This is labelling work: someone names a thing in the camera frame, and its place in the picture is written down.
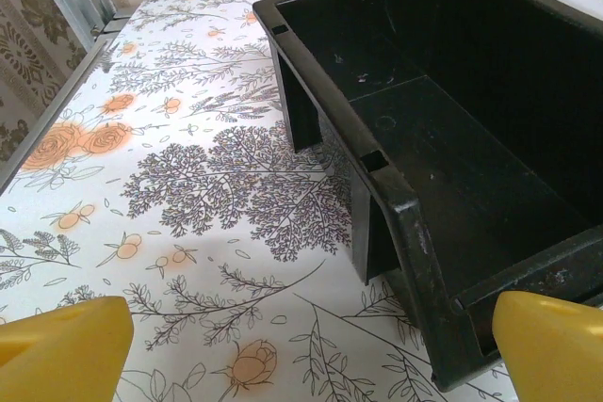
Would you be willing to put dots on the floral table cover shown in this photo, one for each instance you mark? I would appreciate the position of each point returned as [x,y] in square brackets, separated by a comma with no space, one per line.
[188,185]

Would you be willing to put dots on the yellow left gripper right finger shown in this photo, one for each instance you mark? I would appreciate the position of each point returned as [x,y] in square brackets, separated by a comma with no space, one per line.
[551,350]

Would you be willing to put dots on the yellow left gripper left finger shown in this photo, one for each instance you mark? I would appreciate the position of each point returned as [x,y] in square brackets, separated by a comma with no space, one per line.
[61,350]

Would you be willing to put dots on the black plastic bin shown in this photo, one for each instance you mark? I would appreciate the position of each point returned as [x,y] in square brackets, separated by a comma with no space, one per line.
[471,162]

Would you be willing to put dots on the aluminium side rail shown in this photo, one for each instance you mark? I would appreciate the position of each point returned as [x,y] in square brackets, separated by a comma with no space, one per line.
[52,110]

